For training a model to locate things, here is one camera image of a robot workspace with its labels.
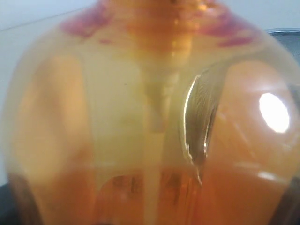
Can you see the orange dish soap pump bottle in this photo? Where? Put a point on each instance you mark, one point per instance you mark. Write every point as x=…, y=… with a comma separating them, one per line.
x=154, y=112

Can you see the steel mesh colander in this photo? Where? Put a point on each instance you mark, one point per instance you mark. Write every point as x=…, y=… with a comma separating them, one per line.
x=289, y=38

